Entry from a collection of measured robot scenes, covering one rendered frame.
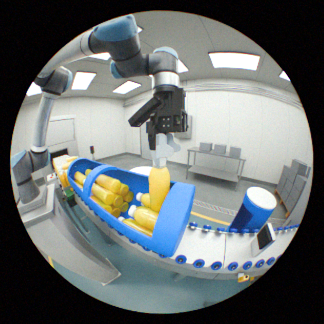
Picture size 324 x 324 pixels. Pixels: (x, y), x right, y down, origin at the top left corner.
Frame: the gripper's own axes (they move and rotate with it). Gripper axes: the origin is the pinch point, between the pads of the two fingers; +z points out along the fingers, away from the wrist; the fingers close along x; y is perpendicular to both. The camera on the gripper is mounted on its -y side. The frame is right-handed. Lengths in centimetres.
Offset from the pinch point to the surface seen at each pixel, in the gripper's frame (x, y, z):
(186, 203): -5.5, 10.2, 8.4
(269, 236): -3, 49, 23
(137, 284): -36, -13, 131
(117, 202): -2.2, -23.6, 25.0
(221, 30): 109, 61, -208
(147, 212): -5.9, -1.8, 16.6
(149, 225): -9.2, 0.7, 19.0
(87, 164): 7, -75, 16
